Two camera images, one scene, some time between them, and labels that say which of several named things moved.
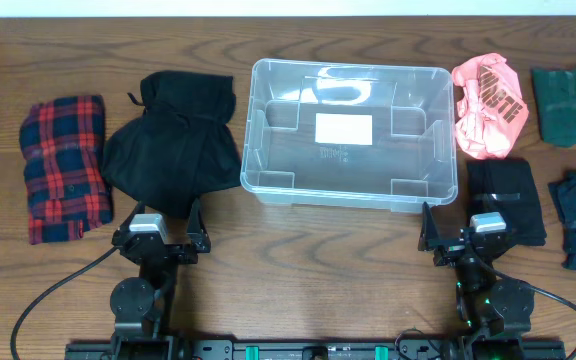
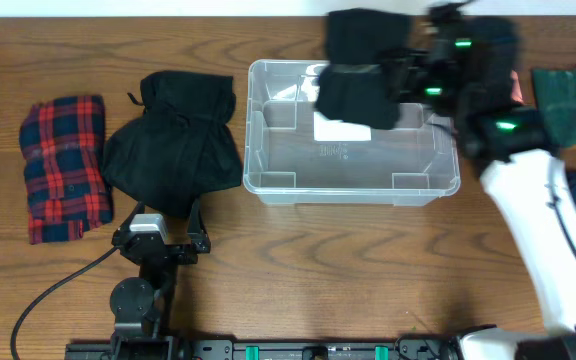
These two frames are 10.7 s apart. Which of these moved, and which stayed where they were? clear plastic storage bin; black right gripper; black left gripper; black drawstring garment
Moved: black right gripper
Stayed: black drawstring garment; black left gripper; clear plastic storage bin
